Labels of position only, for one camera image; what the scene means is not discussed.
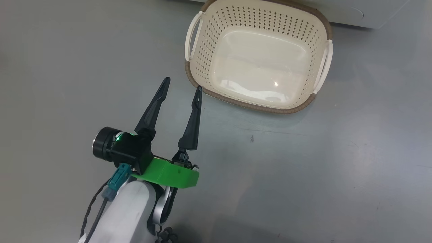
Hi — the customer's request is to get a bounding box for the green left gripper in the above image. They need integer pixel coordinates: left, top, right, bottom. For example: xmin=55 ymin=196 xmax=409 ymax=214
xmin=93 ymin=77 xmax=203 ymax=189

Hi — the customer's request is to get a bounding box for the cream perforated laundry basket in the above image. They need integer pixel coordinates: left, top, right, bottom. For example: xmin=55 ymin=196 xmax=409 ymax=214
xmin=185 ymin=0 xmax=334 ymax=114

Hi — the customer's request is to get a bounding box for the white front-load washing machine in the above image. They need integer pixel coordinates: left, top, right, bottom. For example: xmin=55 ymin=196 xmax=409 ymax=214
xmin=189 ymin=0 xmax=410 ymax=29

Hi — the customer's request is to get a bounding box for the teal left camera connector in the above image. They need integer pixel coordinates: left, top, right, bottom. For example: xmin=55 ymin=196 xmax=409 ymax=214
xmin=102 ymin=163 xmax=132 ymax=202

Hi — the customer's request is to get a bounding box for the black cable bundle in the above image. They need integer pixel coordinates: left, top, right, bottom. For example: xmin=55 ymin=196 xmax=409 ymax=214
xmin=156 ymin=227 xmax=178 ymax=243

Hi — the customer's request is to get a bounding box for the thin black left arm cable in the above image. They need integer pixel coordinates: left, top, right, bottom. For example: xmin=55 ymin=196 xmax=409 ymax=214
xmin=79 ymin=182 xmax=112 ymax=243

